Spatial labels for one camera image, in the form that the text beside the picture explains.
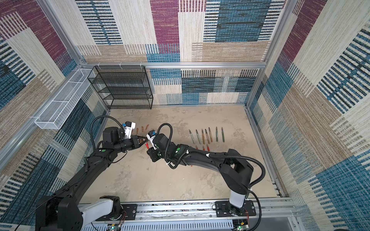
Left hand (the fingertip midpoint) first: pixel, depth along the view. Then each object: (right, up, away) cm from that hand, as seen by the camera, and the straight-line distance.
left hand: (147, 137), depth 79 cm
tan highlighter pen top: (+38, -1, +23) cm, 44 cm away
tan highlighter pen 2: (+36, -4, +20) cm, 41 cm away
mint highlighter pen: (+25, -2, +23) cm, 34 cm away
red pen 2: (+35, -9, +17) cm, 40 cm away
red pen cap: (-11, +3, +26) cm, 29 cm away
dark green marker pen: (+42, -1, +23) cm, 48 cm away
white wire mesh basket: (-43, +12, -8) cm, 45 cm away
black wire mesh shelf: (-27, +34, +31) cm, 54 cm away
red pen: (0, -4, 0) cm, 4 cm away
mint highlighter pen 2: (+29, -3, +23) cm, 37 cm away
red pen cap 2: (-8, +5, +29) cm, 31 cm away
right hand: (+2, -9, 0) cm, 9 cm away
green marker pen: (+47, -2, +23) cm, 52 cm away
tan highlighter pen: (+33, -2, +23) cm, 40 cm away
